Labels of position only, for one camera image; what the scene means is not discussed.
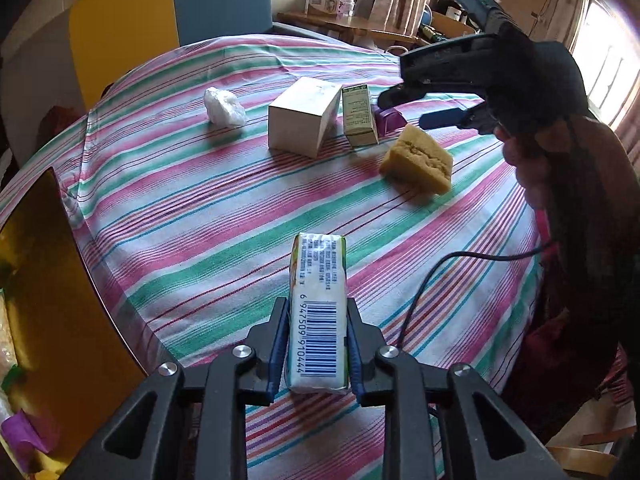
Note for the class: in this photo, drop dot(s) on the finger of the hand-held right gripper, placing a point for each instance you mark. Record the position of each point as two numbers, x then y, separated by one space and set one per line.
400 96
450 119

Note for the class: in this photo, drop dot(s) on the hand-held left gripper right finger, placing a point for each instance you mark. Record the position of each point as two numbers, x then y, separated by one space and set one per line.
355 360

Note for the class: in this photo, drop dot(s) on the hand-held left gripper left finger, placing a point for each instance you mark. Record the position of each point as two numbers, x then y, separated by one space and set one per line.
277 360

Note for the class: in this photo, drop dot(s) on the purple snack packet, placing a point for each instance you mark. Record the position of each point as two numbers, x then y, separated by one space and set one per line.
22 430
391 120

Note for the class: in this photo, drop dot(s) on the white packet with barcode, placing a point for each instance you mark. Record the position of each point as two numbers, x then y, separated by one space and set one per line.
320 310

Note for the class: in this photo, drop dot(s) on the person's right forearm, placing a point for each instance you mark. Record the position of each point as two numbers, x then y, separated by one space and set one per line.
590 210

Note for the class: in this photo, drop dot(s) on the person's right hand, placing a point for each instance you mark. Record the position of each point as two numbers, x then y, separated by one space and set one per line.
525 160

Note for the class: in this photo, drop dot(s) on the brown cardboard box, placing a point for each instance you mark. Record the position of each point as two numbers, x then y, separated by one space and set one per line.
452 24

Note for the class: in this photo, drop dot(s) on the green carton box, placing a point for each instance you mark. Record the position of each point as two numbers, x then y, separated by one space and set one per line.
359 115

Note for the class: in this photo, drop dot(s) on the yellow sponge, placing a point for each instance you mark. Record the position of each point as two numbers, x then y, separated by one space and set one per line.
417 160

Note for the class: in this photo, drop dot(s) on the wooden side table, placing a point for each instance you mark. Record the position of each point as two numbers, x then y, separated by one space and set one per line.
360 25

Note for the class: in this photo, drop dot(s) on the white cardboard box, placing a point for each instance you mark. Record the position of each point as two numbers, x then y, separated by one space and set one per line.
300 120

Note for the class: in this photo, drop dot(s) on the small white jar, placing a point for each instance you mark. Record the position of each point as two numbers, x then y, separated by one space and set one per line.
347 6

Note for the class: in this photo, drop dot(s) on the window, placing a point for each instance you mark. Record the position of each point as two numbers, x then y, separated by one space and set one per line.
600 50

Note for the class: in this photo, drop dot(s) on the grey yellow blue chair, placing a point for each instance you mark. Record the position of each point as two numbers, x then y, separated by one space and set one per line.
125 20

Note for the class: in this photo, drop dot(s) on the dark red cloth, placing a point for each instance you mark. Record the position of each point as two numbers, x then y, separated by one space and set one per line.
62 125

